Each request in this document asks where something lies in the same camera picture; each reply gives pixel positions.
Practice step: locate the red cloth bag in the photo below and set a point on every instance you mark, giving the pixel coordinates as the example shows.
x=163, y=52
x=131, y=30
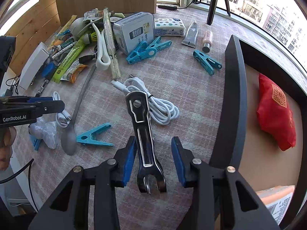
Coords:
x=273, y=117

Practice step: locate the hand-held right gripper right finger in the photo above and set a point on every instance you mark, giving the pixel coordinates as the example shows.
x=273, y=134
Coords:
x=178, y=163

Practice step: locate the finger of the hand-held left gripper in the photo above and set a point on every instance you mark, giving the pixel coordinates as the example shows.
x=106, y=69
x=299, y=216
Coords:
x=39, y=100
x=51, y=106

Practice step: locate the black metal bottle opener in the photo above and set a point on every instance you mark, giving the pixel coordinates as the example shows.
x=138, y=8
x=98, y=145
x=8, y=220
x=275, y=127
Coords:
x=144, y=134

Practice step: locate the chopsticks in paper wrapper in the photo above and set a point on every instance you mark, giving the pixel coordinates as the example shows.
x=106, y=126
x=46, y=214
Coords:
x=112, y=52

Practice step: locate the small pink bottle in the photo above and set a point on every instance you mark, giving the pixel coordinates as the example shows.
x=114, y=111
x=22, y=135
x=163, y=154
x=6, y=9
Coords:
x=207, y=40

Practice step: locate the silver cream tube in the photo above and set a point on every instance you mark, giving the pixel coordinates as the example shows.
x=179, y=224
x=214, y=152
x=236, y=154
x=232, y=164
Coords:
x=190, y=34

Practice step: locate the blue round tape measure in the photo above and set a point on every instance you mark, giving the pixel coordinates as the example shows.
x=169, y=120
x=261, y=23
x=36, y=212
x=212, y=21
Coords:
x=49, y=70

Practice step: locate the person's left hand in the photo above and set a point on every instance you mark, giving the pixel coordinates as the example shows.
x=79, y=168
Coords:
x=6, y=148

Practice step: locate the grey metal spoon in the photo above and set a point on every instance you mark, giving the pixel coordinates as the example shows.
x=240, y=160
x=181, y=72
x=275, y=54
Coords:
x=68, y=143

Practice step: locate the green lip balm tube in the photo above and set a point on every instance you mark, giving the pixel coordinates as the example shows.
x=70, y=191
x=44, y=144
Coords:
x=66, y=43

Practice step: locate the white patterned lip balm tube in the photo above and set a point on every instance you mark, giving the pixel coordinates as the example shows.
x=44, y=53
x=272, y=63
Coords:
x=61, y=52

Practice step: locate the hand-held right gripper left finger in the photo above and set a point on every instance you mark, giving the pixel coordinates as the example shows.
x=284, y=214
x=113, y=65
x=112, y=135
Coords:
x=128, y=163

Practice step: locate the white cardboard box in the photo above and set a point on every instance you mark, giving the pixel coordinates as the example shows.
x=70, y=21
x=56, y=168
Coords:
x=32, y=64

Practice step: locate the small orange toy figure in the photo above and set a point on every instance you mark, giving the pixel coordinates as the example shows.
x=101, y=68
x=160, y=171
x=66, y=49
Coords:
x=54, y=46

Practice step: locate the crumpled white paper packet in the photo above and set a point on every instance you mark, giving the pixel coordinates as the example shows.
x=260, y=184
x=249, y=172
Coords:
x=92, y=14

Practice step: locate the orange and white box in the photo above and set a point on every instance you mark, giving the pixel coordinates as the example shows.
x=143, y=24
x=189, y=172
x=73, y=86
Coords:
x=275, y=196

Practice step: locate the patterned white tissue pack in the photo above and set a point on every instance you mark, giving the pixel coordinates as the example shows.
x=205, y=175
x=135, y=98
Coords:
x=168, y=27

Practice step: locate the black pen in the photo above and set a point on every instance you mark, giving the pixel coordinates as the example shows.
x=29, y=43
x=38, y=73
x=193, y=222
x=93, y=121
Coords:
x=44, y=85

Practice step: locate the white roller massager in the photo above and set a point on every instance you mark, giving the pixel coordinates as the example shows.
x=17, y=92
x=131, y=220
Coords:
x=103, y=63

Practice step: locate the light wooden plank panel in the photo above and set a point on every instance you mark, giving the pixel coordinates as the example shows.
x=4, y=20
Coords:
x=31, y=21

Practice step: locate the apartment buildings outside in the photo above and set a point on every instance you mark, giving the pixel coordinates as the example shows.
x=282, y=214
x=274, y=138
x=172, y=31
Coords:
x=275, y=12

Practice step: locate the black storage tray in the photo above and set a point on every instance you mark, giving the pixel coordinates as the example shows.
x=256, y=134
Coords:
x=233, y=100

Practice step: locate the orange snack packet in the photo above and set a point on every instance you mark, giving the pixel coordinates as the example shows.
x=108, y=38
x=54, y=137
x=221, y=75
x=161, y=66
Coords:
x=74, y=73

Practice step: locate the long yellow packet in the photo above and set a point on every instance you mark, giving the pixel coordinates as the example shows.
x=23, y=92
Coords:
x=68, y=25

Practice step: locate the silver tin box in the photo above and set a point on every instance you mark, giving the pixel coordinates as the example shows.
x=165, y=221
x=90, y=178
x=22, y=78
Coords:
x=134, y=28

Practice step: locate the black wet wipes pack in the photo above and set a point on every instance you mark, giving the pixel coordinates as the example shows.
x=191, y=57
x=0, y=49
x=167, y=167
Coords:
x=117, y=20

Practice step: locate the clear plastic item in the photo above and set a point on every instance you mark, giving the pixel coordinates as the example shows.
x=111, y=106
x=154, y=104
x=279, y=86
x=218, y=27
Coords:
x=48, y=134

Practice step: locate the yellow-green shuttlecock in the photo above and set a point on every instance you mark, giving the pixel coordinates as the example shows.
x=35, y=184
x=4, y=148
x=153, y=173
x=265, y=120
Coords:
x=92, y=37

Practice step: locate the black tripod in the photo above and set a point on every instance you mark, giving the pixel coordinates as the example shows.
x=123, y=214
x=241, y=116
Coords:
x=213, y=4

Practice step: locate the green snack packet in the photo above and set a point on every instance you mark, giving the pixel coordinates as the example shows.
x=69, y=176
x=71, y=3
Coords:
x=67, y=64

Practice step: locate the white round device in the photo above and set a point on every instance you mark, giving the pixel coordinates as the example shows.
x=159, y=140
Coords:
x=76, y=26

